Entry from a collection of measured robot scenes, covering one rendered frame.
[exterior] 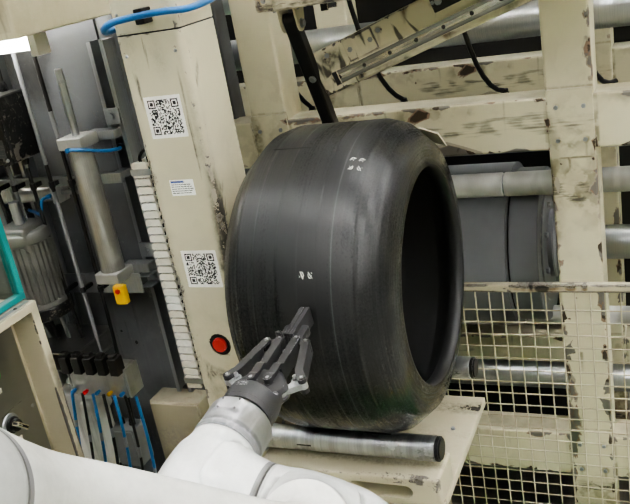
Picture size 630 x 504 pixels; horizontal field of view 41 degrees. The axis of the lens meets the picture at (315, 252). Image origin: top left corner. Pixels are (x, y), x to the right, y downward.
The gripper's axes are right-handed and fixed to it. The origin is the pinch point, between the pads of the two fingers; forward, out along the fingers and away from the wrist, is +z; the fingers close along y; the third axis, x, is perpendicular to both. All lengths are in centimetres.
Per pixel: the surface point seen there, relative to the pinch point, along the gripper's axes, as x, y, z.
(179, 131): -22.2, 28.1, 26.7
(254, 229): -10.4, 9.9, 11.8
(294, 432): 32.7, 14.0, 12.4
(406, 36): -23, -3, 67
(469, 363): 37, -12, 40
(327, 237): -9.3, -2.9, 10.7
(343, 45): -22, 11, 67
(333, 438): 33.0, 6.2, 11.9
